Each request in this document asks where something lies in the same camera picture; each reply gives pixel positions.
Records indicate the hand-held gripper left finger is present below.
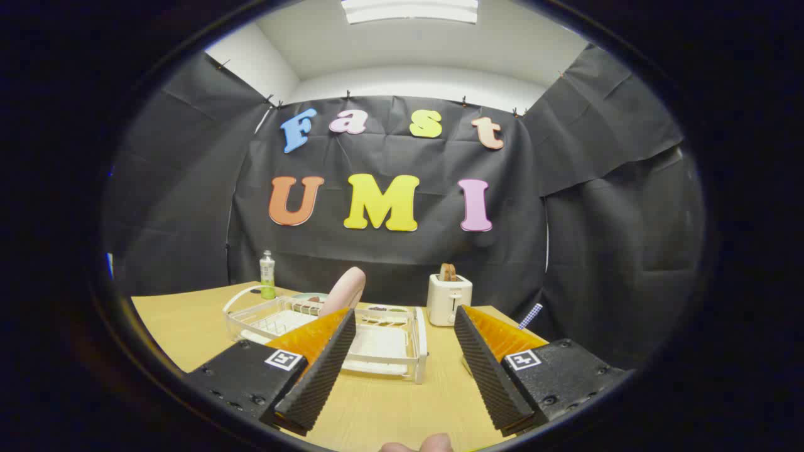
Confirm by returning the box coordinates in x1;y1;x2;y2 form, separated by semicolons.
185;306;357;437

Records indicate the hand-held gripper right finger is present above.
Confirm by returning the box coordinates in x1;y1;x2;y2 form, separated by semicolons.
454;305;629;437

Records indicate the white wire dish rack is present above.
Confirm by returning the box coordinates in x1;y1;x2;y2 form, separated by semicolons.
222;286;429;385

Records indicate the pink plate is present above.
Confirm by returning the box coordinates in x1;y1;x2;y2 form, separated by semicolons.
320;267;366;318

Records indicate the white toaster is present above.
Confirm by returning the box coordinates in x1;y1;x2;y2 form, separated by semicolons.
426;273;473;327

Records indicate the green liquid bottle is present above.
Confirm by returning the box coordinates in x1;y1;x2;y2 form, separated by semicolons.
260;250;276;300

